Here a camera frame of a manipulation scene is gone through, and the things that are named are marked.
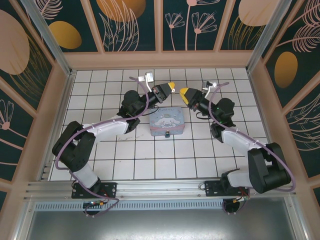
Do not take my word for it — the blue cartoon tin box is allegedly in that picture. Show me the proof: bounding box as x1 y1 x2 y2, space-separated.
149 106 186 138

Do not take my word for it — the small circuit board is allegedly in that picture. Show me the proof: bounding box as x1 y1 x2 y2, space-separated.
83 200 106 208
232 195 251 204

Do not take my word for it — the grey metal sheet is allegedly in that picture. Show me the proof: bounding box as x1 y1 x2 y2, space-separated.
24 197 310 240

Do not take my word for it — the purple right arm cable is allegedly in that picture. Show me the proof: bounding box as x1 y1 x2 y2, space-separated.
208 82 296 216

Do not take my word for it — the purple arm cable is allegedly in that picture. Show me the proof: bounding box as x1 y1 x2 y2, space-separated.
55 76 152 218
208 82 296 216

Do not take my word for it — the thin black left gripper wire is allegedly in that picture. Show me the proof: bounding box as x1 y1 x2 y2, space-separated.
143 106 163 117

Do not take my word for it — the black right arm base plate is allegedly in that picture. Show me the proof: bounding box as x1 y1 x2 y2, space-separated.
204 179 251 198

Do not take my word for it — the aluminium frame post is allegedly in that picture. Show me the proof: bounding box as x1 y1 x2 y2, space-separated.
245 0 302 75
19 0 77 77

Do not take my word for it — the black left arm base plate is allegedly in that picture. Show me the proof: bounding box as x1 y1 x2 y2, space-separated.
71 181 118 200

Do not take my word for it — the aluminium mounting rail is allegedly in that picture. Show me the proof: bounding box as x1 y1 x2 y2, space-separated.
23 176 296 201

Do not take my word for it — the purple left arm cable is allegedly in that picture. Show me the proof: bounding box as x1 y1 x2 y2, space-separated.
55 76 152 218

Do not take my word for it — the perforated metal cable tray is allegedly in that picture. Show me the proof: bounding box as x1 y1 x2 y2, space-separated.
33 201 227 213

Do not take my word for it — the aluminium side rail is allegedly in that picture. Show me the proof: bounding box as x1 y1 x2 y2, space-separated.
37 70 77 181

